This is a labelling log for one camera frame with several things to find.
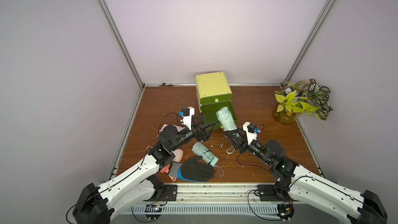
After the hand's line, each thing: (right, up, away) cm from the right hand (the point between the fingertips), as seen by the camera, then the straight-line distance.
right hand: (233, 129), depth 69 cm
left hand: (-10, +4, -4) cm, 12 cm away
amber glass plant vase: (+37, +2, +25) cm, 45 cm away
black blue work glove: (-18, -23, +10) cm, 31 cm away
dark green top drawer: (-6, +14, +19) cm, 24 cm away
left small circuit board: (-37, -39, +2) cm, 54 cm away
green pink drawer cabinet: (-8, +18, +19) cm, 27 cm away
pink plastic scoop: (-33, -23, +10) cm, 42 cm away
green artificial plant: (+43, +15, +14) cm, 47 cm away
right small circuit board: (+24, -38, +1) cm, 45 cm away
